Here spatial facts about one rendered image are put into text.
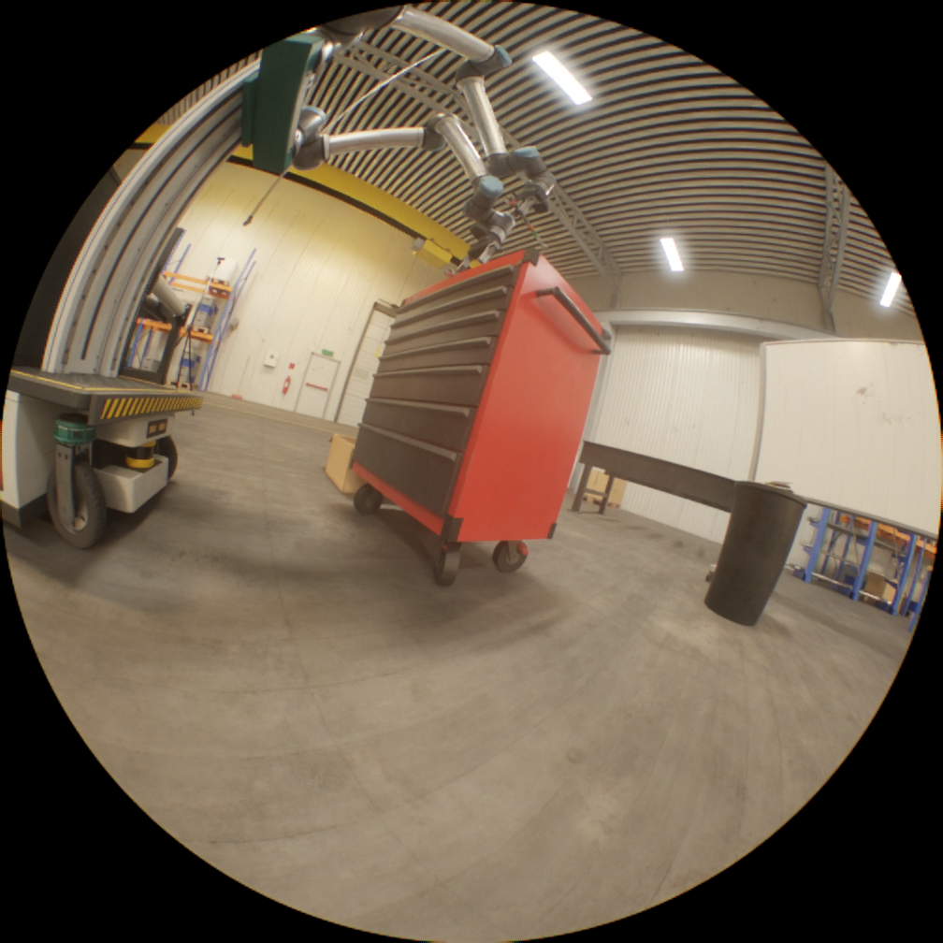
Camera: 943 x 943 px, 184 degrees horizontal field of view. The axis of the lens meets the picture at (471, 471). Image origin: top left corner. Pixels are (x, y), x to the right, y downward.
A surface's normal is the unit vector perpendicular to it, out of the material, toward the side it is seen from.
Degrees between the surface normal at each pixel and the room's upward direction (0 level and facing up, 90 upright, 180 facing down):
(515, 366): 90
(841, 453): 90
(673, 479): 90
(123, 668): 0
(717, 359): 90
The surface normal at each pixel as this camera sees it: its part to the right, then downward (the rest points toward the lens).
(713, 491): -0.68, -0.15
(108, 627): 0.28, -0.96
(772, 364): -0.92, -0.25
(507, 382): 0.64, 0.24
